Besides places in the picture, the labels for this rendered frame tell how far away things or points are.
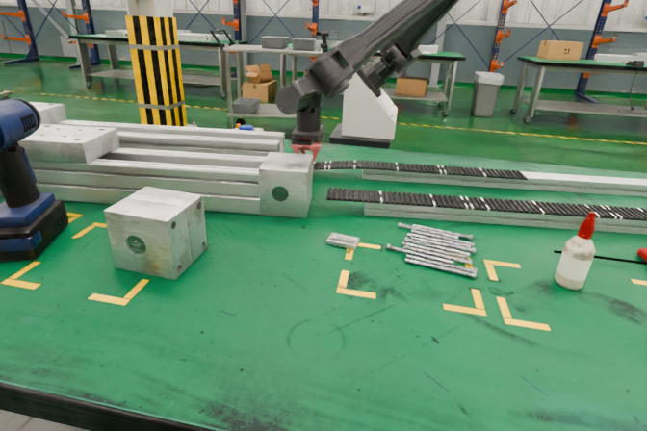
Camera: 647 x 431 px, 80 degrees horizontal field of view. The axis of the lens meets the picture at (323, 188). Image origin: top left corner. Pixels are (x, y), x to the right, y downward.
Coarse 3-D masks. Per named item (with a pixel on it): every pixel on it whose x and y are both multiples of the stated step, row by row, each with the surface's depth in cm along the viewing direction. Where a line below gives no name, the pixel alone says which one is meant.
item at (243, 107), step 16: (224, 32) 391; (224, 48) 349; (240, 48) 350; (256, 48) 358; (272, 48) 363; (288, 48) 374; (304, 48) 354; (320, 48) 352; (240, 80) 411; (240, 96) 417; (240, 112) 375; (256, 112) 385; (272, 112) 388
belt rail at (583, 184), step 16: (368, 176) 92; (384, 176) 92; (400, 176) 92; (416, 176) 92; (432, 176) 92; (448, 176) 91; (464, 176) 91; (528, 176) 90; (544, 176) 91; (560, 176) 91; (576, 176) 92; (592, 176) 92; (592, 192) 90; (608, 192) 90; (624, 192) 89; (640, 192) 89
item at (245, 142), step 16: (128, 128) 97; (144, 128) 96; (160, 128) 96; (176, 128) 96; (192, 128) 97; (208, 128) 97; (128, 144) 91; (144, 144) 91; (160, 144) 91; (176, 144) 91; (192, 144) 89; (208, 144) 89; (224, 144) 89; (240, 144) 89; (256, 144) 88; (272, 144) 88
